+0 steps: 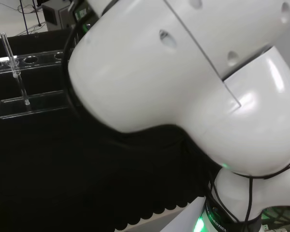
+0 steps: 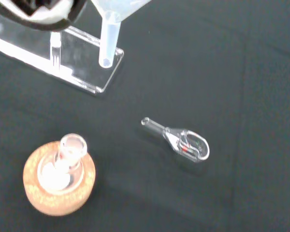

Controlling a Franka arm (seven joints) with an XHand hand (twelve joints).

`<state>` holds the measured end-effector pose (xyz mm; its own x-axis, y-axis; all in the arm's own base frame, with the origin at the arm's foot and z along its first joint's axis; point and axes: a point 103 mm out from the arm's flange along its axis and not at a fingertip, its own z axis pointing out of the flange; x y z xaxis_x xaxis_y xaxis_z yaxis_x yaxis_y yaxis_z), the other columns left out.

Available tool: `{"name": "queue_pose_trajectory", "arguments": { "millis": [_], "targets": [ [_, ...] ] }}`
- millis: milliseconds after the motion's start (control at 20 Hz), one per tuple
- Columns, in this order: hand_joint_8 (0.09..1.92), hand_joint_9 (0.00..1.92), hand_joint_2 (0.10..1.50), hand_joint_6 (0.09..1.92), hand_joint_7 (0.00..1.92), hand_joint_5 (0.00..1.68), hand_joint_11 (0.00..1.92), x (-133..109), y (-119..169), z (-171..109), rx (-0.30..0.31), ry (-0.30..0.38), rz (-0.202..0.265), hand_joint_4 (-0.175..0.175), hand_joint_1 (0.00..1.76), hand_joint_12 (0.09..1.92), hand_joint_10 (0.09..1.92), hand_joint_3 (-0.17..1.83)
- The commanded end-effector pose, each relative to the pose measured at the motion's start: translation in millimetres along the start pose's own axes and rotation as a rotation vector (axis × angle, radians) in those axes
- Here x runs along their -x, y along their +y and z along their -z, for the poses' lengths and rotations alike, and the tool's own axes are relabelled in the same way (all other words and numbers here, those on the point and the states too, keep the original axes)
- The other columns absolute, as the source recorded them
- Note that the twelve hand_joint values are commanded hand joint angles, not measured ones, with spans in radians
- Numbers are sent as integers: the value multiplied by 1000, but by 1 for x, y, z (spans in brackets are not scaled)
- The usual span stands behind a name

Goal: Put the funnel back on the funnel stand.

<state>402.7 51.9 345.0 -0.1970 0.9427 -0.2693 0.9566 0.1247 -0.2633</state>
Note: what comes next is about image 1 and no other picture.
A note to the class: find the clear acrylic funnel stand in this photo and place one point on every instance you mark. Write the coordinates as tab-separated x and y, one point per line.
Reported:
36	104

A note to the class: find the black bench cloth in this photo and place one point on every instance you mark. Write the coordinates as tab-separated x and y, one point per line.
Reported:
62	169

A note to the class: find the grey metal box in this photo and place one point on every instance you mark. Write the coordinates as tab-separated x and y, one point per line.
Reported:
53	17

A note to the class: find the black tripod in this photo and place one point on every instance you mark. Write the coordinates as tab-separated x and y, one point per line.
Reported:
37	14

